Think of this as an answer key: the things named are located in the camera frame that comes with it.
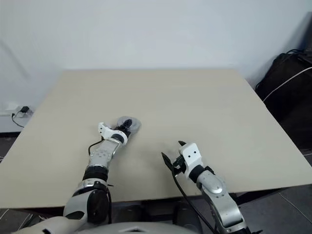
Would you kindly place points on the dark rounded shape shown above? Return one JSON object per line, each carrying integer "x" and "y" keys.
{"x": 186, "y": 217}

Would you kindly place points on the white power strip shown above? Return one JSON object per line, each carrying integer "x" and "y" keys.
{"x": 7, "y": 109}

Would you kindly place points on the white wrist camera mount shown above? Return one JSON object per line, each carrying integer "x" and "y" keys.
{"x": 107, "y": 131}
{"x": 192, "y": 156}

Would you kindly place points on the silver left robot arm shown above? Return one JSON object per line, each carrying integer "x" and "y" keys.
{"x": 100, "y": 156}

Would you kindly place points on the grey round motor lid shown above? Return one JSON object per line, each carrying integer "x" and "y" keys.
{"x": 120, "y": 120}

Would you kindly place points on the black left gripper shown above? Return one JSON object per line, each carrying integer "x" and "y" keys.
{"x": 121, "y": 129}

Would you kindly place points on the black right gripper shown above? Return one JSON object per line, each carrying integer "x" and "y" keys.
{"x": 179, "y": 165}

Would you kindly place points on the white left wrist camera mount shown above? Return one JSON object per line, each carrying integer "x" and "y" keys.
{"x": 107, "y": 131}

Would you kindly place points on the black power adapter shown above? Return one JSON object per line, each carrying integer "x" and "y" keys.
{"x": 24, "y": 109}

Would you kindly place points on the grey robot torso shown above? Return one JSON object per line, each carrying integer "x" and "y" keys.
{"x": 109, "y": 228}

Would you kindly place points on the black bag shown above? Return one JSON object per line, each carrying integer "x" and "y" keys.
{"x": 287, "y": 102}

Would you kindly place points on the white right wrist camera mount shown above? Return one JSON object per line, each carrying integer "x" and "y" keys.
{"x": 192, "y": 156}

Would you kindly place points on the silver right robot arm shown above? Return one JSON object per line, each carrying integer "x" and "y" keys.
{"x": 217, "y": 190}

